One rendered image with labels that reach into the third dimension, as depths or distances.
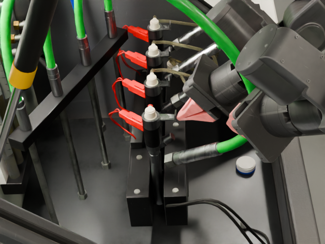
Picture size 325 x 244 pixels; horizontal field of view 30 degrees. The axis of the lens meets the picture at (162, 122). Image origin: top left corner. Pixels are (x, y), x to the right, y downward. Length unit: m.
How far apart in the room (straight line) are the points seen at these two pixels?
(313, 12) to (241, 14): 0.09
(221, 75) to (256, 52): 0.27
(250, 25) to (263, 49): 0.23
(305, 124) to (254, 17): 0.22
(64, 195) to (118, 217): 0.13
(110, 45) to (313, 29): 0.46
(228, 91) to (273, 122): 0.20
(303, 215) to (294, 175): 0.09
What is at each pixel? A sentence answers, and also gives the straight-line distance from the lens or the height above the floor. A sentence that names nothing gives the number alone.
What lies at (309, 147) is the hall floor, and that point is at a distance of 2.47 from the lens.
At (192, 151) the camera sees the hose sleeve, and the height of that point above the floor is 1.16.
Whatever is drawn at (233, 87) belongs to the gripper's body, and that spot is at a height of 1.21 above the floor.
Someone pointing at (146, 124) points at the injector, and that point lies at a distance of 0.94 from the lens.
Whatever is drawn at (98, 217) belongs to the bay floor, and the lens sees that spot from 1.19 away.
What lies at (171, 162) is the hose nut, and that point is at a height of 1.13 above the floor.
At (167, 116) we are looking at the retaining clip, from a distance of 0.94.
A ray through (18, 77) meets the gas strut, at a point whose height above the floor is 1.46.
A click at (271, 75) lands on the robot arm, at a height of 1.39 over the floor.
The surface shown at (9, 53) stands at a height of 1.25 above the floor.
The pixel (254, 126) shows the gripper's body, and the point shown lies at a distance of 0.68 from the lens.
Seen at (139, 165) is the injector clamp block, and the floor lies 0.98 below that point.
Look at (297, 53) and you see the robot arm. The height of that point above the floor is 1.41.
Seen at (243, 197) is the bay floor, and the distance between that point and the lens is 1.20.
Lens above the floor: 1.75
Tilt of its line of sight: 43 degrees down
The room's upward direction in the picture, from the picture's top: 5 degrees counter-clockwise
